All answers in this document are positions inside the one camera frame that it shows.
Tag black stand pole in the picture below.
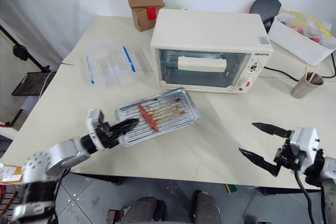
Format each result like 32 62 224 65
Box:
0 23 57 74

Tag black flat tray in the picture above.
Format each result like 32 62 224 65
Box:
12 71 57 97

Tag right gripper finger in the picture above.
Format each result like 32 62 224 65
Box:
251 122 293 139
238 147 281 178

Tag clear bag of colourful items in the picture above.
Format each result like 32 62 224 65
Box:
279 8 334 47

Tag black oven power cable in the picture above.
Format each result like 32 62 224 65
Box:
262 50 336 81

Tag clear plastic box blue latches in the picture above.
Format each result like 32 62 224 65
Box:
84 38 139 91

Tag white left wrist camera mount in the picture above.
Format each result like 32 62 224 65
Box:
86 108 106 152

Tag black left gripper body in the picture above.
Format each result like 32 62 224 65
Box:
95 121 123 151

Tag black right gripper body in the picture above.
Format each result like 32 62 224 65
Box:
273 130 303 172

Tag black round object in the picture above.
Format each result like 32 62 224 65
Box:
249 0 282 34

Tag red sausage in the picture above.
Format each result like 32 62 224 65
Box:
136 104 160 132

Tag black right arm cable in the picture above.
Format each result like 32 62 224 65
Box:
293 167 329 224

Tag grey paper cup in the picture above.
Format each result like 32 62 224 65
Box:
290 71 324 100

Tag small cardboard box red tape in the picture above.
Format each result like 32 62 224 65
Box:
130 4 165 33

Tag dark rounded shape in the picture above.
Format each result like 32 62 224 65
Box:
193 190 222 224
123 196 167 224

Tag white plastic bin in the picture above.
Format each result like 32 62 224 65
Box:
267 13 336 66

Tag silver metal baking tray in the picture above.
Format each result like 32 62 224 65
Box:
114 87 202 149

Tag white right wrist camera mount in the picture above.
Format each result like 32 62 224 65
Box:
288 126 320 175

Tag white toaster oven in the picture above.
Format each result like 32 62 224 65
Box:
150 8 274 95

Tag white oven knob red mark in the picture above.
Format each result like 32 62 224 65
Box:
237 77 254 94

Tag yellow paper stack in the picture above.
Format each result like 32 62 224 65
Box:
0 163 24 184

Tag glass oven door white handle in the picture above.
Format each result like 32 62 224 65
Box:
154 48 251 90

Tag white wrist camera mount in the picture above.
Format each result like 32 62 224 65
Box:
86 108 106 152
288 126 320 175

